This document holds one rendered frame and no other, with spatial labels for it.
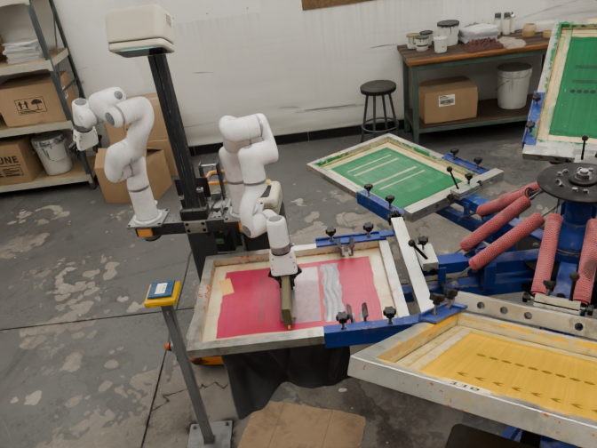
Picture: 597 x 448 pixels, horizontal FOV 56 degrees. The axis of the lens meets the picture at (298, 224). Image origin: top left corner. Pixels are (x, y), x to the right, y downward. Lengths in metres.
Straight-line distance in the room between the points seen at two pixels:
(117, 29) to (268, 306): 1.13
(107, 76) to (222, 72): 1.13
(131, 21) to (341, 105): 4.00
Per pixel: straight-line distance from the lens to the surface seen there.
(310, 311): 2.12
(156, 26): 2.08
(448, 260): 2.20
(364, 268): 2.31
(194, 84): 5.87
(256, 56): 5.73
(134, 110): 2.24
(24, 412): 3.65
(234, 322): 2.15
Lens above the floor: 2.31
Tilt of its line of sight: 31 degrees down
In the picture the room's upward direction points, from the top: 8 degrees counter-clockwise
